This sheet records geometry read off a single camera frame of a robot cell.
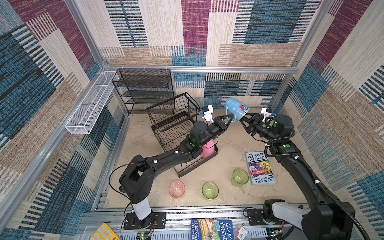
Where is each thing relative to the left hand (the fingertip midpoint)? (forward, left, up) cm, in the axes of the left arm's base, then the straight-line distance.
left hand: (235, 116), depth 67 cm
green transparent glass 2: (-14, -7, -35) cm, 38 cm away
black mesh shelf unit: (+44, +53, -18) cm, 71 cm away
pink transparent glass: (-19, +28, -37) cm, 50 cm away
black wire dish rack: (+24, +33, -28) cm, 50 cm away
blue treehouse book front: (-38, +12, -35) cm, 52 cm away
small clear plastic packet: (-39, -2, -35) cm, 53 cm away
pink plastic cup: (0, +11, -27) cm, 29 cm away
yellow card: (-38, +61, -36) cm, 80 cm away
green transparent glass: (-20, +10, -37) cm, 43 cm away
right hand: (+3, -4, -4) cm, 7 cm away
